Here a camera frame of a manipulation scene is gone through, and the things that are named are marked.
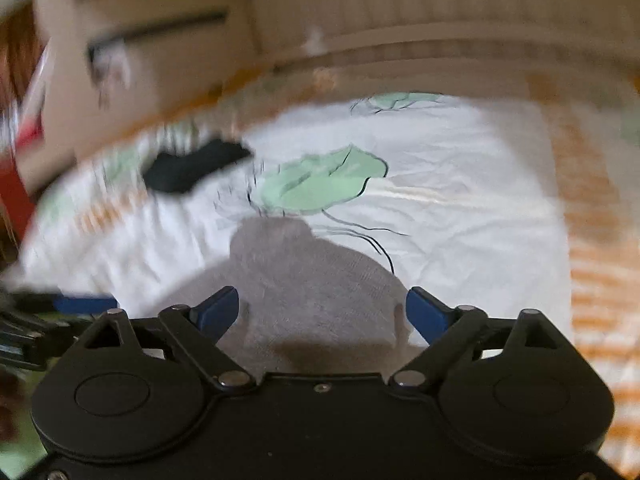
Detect grey knitted sweater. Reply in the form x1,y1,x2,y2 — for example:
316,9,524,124
158,217,420,378

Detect wooden bed frame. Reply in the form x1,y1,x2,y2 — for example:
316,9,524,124
18,0,639,188

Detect white leaf print bed sheet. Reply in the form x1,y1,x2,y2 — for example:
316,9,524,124
3,74,639,476

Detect black folded garment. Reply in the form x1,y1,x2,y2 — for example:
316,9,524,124
142,138,253,194

